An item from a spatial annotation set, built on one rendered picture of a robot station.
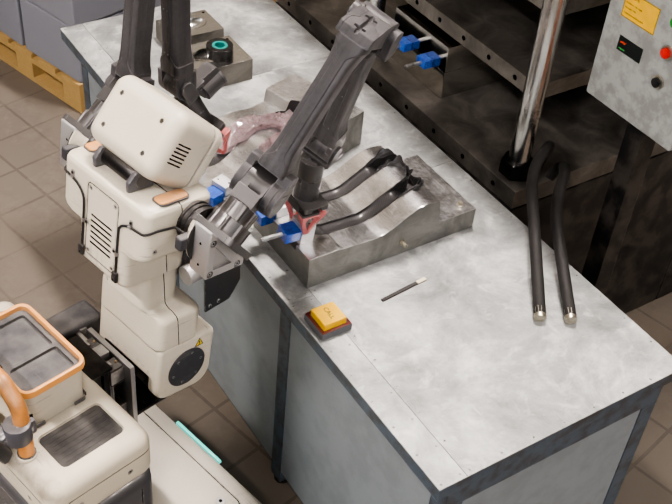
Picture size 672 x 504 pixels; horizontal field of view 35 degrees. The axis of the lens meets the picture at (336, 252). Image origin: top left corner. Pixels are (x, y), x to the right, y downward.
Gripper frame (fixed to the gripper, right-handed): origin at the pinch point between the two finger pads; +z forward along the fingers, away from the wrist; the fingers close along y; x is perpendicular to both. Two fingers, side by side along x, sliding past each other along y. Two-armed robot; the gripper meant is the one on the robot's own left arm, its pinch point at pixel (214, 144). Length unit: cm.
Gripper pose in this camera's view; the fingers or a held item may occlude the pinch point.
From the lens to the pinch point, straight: 264.6
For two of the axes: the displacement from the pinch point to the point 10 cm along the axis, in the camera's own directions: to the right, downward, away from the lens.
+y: -7.1, -5.0, 4.9
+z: 2.4, 4.8, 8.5
